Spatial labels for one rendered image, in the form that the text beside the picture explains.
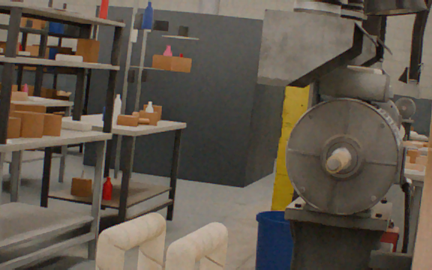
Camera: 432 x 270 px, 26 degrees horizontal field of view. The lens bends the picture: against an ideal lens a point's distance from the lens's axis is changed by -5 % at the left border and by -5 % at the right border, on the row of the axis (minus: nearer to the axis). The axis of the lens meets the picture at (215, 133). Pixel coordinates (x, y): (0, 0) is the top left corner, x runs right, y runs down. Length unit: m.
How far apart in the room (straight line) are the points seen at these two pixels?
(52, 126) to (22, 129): 0.39
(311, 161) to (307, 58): 0.35
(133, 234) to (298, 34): 0.78
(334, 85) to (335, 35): 0.35
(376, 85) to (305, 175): 0.25
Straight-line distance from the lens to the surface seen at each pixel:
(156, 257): 1.26
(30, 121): 5.71
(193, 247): 1.08
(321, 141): 2.10
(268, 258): 4.83
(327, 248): 2.28
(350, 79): 2.14
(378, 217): 2.22
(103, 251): 1.10
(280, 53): 1.82
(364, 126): 2.09
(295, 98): 9.32
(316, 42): 1.81
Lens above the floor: 1.40
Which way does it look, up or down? 4 degrees down
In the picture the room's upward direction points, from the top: 7 degrees clockwise
